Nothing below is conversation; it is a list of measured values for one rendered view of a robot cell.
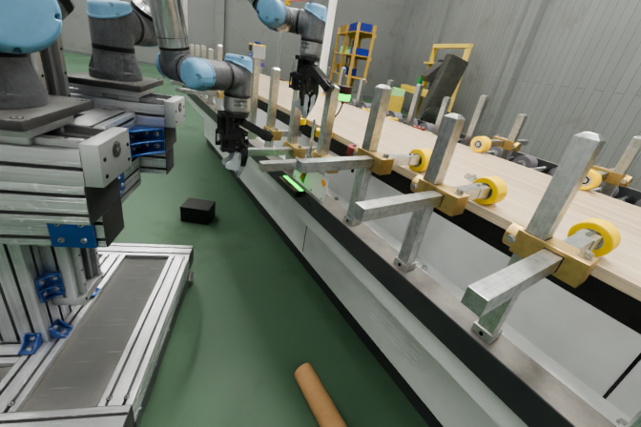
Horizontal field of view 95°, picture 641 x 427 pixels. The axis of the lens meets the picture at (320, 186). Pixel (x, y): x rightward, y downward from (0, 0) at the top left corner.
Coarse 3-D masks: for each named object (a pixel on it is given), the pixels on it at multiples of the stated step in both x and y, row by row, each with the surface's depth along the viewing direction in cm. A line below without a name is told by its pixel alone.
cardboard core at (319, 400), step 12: (300, 372) 116; (312, 372) 117; (300, 384) 114; (312, 384) 112; (312, 396) 109; (324, 396) 109; (312, 408) 108; (324, 408) 105; (336, 408) 107; (324, 420) 103; (336, 420) 102
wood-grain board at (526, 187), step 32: (288, 96) 225; (320, 96) 257; (352, 128) 155; (384, 128) 170; (480, 160) 135; (512, 192) 100; (544, 192) 106; (640, 224) 91; (608, 256) 68; (640, 256) 71; (640, 288) 58
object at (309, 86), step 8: (296, 56) 103; (304, 56) 98; (312, 56) 98; (304, 64) 102; (296, 72) 106; (304, 72) 102; (296, 80) 104; (304, 80) 101; (312, 80) 102; (296, 88) 104; (312, 88) 104
